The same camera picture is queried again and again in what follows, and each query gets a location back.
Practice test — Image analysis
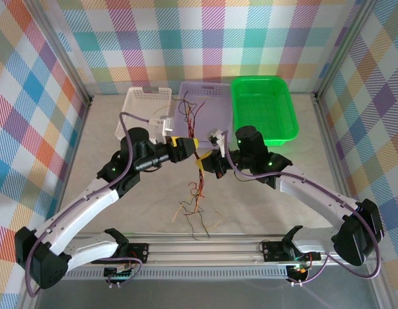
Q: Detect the green plastic basket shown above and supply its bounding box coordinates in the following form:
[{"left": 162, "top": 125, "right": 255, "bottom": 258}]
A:
[{"left": 230, "top": 75, "right": 299, "bottom": 147}]

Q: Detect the purple plastic basket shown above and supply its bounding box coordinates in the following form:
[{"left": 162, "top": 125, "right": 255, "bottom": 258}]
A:
[{"left": 168, "top": 80, "right": 234, "bottom": 149}]

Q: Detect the white plastic basket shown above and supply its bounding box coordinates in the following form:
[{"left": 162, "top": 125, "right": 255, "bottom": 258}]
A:
[{"left": 114, "top": 86, "right": 173, "bottom": 144}]

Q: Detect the black circuit board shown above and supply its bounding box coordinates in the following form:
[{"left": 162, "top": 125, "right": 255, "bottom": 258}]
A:
[
  {"left": 261, "top": 241, "right": 283, "bottom": 262},
  {"left": 128, "top": 243, "right": 151, "bottom": 262}
]

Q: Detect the small controller board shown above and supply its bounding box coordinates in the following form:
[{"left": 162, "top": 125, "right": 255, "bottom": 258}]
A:
[
  {"left": 287, "top": 263, "right": 312, "bottom": 278},
  {"left": 104, "top": 265, "right": 135, "bottom": 281}
]

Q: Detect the thin black motor wire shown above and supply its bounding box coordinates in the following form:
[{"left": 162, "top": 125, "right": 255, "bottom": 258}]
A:
[{"left": 232, "top": 169, "right": 279, "bottom": 183}]

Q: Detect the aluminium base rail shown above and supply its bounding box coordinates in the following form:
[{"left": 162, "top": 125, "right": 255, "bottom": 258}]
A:
[{"left": 62, "top": 233, "right": 348, "bottom": 268}]

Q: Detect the slotted grey cable duct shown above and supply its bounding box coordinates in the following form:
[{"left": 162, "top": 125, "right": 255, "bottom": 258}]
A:
[{"left": 62, "top": 268, "right": 293, "bottom": 281}]

